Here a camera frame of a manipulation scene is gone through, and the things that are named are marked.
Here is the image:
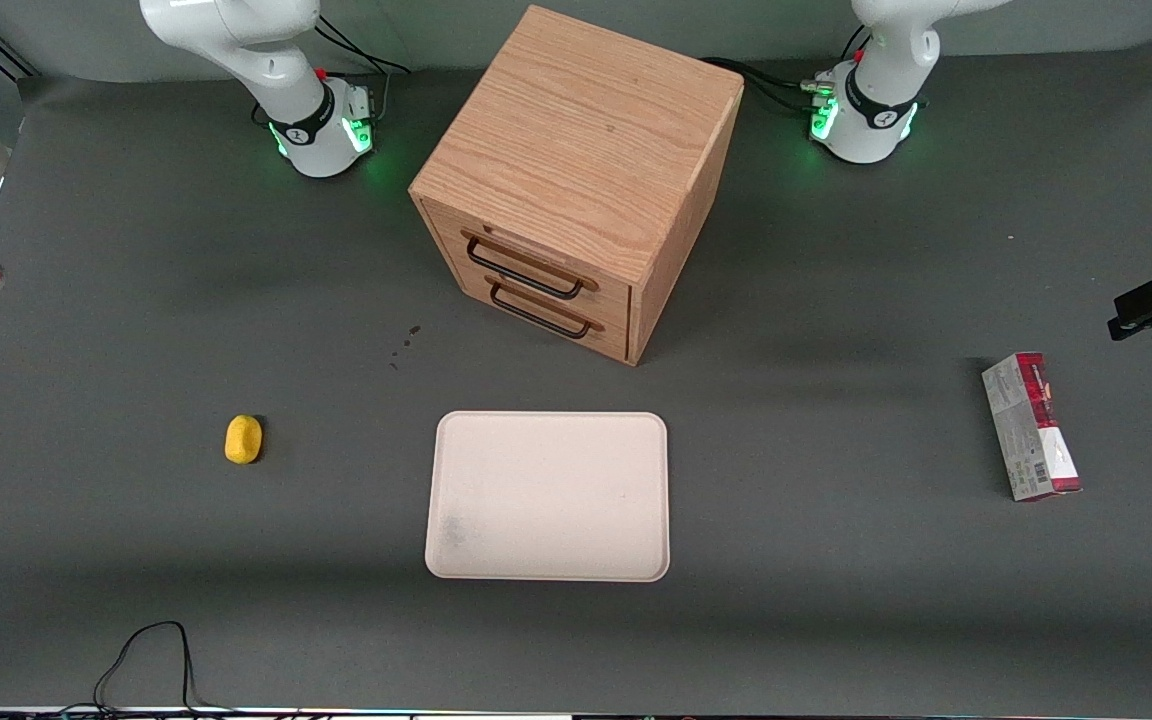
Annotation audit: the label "cream plastic tray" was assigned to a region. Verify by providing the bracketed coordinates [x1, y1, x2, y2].
[425, 411, 670, 582]

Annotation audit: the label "red plaid cardboard box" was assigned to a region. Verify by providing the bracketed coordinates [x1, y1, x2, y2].
[982, 352, 1083, 502]

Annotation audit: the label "wooden drawer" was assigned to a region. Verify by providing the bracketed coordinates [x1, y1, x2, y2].
[456, 270, 631, 363]
[424, 200, 633, 326]

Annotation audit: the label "wooden two-drawer cabinet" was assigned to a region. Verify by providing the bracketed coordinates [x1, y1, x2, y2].
[409, 5, 745, 367]

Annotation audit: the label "yellow lemon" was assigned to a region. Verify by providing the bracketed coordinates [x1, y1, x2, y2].
[225, 415, 264, 465]

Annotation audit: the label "black left arm base cables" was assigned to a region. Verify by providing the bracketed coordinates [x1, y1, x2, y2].
[701, 57, 834, 116]

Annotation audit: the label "black arm base cables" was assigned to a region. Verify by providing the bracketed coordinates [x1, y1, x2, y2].
[701, 57, 834, 116]
[314, 14, 413, 126]

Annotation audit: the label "black metal drawer handle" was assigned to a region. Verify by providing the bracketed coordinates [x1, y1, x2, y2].
[486, 276, 604, 340]
[462, 230, 599, 300]

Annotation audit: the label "black right arm base cables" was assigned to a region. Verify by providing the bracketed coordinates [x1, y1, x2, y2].
[314, 14, 413, 126]

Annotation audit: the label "thin black looped cable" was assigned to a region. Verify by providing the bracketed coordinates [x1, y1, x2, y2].
[61, 621, 237, 717]

